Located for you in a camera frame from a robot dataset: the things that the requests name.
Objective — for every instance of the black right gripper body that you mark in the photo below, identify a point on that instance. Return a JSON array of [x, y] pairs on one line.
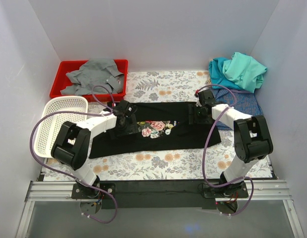
[[195, 115]]

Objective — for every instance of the blue patterned folded shirt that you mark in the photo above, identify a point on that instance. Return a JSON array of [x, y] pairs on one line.
[[246, 101]]

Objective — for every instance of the aluminium rail frame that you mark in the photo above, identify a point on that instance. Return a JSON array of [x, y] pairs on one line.
[[260, 189]]

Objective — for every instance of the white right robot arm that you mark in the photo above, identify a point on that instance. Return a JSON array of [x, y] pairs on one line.
[[252, 140]]

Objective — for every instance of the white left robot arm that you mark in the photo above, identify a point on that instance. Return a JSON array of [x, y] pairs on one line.
[[72, 143]]

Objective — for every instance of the dark teal shirt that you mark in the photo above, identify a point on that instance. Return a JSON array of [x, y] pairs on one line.
[[215, 69]]

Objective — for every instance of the grey shirt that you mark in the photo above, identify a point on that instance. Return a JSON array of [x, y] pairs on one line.
[[98, 76]]

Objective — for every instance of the red plastic bin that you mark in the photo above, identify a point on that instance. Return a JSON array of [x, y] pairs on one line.
[[62, 81]]

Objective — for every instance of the white perforated plastic basket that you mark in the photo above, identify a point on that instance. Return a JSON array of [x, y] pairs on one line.
[[48, 129]]

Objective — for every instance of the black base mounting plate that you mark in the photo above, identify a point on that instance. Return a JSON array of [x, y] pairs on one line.
[[194, 193]]

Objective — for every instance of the black floral print t-shirt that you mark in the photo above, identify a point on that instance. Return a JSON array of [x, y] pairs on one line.
[[161, 126]]

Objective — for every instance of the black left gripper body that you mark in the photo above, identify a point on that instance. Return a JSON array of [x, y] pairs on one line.
[[122, 129]]

